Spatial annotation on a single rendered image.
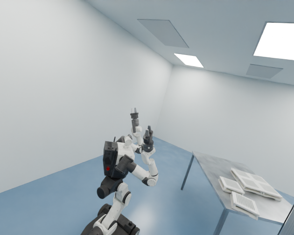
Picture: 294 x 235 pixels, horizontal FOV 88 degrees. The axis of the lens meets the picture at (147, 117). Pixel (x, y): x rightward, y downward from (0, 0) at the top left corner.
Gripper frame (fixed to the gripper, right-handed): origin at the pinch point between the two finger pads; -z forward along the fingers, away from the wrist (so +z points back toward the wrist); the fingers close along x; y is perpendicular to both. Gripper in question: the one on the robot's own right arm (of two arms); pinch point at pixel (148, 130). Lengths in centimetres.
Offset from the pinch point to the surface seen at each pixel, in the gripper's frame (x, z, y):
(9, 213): -50, 132, -164
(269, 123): 366, 173, 250
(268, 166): 311, 284, 273
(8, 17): 51, -75, -176
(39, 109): 46, 37, -181
